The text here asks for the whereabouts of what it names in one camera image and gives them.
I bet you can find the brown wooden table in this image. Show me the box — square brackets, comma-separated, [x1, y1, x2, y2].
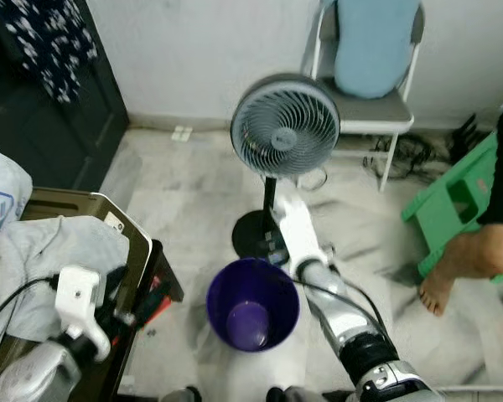
[0, 188, 186, 402]

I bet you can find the red box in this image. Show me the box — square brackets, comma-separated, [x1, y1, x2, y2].
[138, 276, 174, 324]

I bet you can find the grey cloth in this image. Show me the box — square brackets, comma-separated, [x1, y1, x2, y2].
[0, 216, 132, 361]

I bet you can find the purple waste bin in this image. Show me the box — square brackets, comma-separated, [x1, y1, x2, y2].
[205, 258, 302, 353]

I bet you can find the person in black shorts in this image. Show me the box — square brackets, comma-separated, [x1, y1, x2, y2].
[417, 109, 503, 317]

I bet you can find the white printed cloth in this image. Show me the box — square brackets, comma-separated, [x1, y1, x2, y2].
[0, 144, 34, 249]

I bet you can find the black wooden door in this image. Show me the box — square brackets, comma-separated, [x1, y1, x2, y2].
[0, 0, 132, 193]

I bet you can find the green plastic stool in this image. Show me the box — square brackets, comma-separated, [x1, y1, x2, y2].
[401, 130, 503, 285]

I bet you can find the black plastic object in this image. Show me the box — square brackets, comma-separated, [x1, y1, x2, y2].
[453, 113, 488, 152]

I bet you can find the silver robot right leg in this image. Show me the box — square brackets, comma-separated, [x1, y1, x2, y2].
[266, 385, 355, 402]

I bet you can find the grey standing fan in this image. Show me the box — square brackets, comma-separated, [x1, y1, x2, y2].
[231, 74, 343, 261]

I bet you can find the navy floral garment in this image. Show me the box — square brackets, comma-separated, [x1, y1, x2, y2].
[0, 0, 98, 106]

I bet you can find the grey folding chair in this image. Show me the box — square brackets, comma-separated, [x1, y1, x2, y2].
[302, 0, 427, 193]

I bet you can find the light blue cushion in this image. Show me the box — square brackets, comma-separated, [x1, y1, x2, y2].
[334, 0, 423, 101]

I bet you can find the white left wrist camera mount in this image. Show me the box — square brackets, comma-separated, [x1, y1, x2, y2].
[54, 266, 112, 361]

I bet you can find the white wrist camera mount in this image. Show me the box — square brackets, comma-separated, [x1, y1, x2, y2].
[272, 180, 333, 274]
[54, 266, 112, 361]

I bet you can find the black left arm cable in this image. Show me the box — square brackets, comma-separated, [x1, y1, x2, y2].
[0, 276, 61, 332]

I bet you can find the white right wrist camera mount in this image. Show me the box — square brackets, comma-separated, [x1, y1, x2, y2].
[272, 180, 333, 274]

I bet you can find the black cable tangle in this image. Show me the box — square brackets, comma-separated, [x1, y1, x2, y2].
[365, 134, 438, 182]

